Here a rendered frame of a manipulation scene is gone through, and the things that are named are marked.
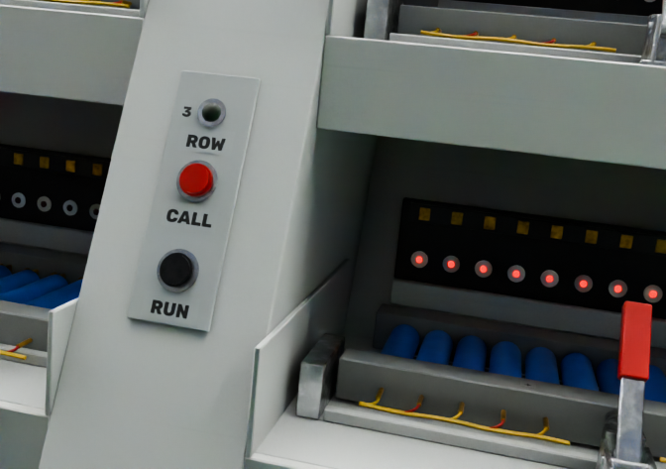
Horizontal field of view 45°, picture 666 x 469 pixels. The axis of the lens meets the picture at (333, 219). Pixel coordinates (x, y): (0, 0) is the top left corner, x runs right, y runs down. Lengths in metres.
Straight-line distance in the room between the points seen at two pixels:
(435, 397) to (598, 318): 0.15
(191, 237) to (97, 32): 0.12
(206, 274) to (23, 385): 0.12
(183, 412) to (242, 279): 0.06
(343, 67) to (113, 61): 0.12
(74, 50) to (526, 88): 0.23
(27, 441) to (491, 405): 0.22
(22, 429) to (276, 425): 0.12
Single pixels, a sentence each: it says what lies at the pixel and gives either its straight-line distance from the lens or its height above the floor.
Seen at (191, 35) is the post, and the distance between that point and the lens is 0.41.
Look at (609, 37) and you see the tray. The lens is 0.46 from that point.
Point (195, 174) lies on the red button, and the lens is 0.38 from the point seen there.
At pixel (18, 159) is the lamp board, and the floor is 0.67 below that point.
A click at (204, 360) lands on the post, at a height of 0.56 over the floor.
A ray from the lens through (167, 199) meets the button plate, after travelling 0.39.
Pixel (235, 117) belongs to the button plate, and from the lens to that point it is 0.39.
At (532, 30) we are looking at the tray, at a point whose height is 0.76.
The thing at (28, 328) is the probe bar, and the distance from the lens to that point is 0.46.
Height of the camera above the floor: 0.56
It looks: 11 degrees up
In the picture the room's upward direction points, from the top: 10 degrees clockwise
